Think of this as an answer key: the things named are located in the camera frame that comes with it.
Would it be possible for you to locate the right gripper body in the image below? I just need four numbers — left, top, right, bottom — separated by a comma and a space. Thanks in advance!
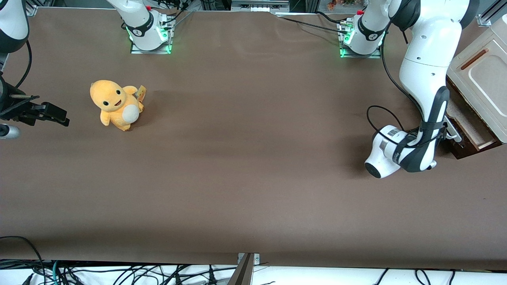
0, 75, 25, 122

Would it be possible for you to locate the white drawer handle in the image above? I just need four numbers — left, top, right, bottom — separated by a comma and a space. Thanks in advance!
443, 116, 463, 143

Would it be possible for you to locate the yellow plush toy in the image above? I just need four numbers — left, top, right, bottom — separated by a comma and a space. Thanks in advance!
90, 80, 145, 132

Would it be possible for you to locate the brown table cover sheet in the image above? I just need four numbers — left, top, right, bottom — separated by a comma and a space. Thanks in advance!
0, 7, 507, 271

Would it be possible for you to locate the grey metal strut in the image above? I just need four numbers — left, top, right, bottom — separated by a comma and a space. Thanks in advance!
227, 253, 255, 285

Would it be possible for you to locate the white sheet under table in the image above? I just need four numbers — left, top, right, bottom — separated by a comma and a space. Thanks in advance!
0, 264, 507, 285

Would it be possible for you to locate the white wooden cabinet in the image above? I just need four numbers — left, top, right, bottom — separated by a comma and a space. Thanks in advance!
447, 15, 507, 144

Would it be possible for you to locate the aluminium corner profile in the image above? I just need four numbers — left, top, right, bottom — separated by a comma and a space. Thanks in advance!
477, 2, 499, 27

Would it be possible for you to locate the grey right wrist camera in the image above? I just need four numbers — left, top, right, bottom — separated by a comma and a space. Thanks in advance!
0, 124, 21, 139

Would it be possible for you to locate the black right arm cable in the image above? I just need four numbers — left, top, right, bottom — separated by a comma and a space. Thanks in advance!
15, 40, 32, 89

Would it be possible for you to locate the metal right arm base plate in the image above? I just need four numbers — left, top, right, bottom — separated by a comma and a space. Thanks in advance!
130, 22, 172, 55

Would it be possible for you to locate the black looped floor cable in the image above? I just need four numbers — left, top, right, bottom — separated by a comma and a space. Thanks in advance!
0, 236, 45, 285

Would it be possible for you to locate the black cable at arm base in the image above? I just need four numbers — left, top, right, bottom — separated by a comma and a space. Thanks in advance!
158, 0, 194, 30

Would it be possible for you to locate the aluminium frame rail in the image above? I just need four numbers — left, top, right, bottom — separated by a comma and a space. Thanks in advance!
231, 0, 290, 13

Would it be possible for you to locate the aluminium clamp bracket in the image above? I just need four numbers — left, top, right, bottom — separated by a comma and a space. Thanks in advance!
237, 253, 261, 266

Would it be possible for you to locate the long black table cable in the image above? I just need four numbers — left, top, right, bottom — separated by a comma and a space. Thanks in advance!
276, 15, 349, 34

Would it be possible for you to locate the short black table cable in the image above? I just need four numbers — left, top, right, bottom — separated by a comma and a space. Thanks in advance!
315, 11, 343, 25

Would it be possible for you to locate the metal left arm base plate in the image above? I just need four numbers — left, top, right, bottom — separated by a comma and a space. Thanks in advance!
338, 21, 382, 59

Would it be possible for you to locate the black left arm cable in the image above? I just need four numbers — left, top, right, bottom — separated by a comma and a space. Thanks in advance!
366, 22, 423, 137

